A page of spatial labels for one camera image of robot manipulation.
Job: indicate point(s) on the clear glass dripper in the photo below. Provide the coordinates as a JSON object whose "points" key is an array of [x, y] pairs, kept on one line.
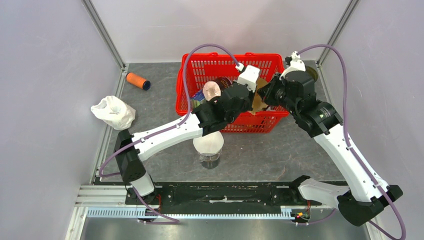
{"points": [[209, 157]]}

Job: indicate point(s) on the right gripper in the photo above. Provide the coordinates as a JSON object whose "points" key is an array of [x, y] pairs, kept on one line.
{"points": [[266, 92]]}

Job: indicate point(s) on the white paper coffee filter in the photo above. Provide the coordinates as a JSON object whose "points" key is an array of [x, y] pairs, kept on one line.
{"points": [[209, 144]]}

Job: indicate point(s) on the dark green glass dripper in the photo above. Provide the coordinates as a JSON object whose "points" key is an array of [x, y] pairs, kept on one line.
{"points": [[312, 73]]}

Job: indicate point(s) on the blue packaged sponge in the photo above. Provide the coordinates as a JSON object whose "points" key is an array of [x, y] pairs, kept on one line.
{"points": [[197, 99]]}

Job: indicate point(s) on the red plastic shopping basket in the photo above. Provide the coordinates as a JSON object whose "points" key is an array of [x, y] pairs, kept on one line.
{"points": [[204, 67]]}

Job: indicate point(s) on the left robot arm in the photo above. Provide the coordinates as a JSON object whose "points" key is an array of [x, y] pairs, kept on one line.
{"points": [[212, 116]]}

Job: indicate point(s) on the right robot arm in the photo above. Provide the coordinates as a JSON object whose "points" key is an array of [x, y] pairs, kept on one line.
{"points": [[365, 194]]}

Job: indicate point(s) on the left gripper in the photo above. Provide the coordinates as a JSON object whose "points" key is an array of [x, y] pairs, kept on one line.
{"points": [[252, 91]]}

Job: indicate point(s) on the white cable duct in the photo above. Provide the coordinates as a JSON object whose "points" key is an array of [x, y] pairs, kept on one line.
{"points": [[144, 213]]}

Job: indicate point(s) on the orange cylinder with blue cap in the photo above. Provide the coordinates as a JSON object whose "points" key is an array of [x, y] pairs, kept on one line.
{"points": [[138, 81]]}

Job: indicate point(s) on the black mounting rail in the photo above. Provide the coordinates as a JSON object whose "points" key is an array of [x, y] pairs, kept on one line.
{"points": [[239, 197]]}

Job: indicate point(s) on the white plastic bag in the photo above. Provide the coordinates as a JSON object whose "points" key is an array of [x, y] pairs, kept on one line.
{"points": [[114, 112]]}

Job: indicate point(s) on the brown paper coffee filter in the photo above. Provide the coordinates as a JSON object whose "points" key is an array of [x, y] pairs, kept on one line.
{"points": [[258, 105]]}

